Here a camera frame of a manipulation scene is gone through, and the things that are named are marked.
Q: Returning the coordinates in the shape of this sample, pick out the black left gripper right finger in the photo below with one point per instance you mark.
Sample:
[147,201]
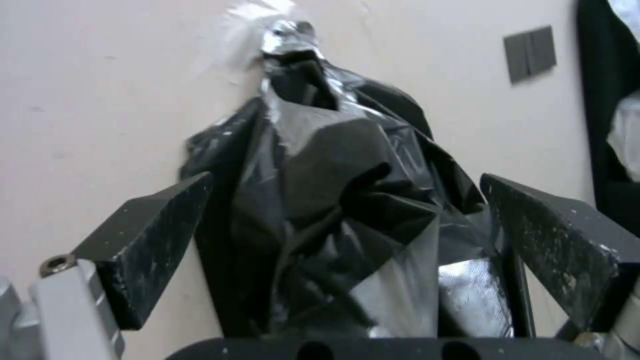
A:
[555,240]

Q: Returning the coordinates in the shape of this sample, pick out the clear adhesive tape strip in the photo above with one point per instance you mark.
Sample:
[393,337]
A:
[250,37]

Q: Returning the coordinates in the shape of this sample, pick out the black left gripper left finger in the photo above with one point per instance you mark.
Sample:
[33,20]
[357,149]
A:
[135,247]

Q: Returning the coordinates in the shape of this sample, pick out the dark grey wall switch plate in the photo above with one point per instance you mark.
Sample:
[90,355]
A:
[530,54]

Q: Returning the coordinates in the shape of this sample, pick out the black plastic trash bag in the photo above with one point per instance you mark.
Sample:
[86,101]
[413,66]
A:
[330,210]

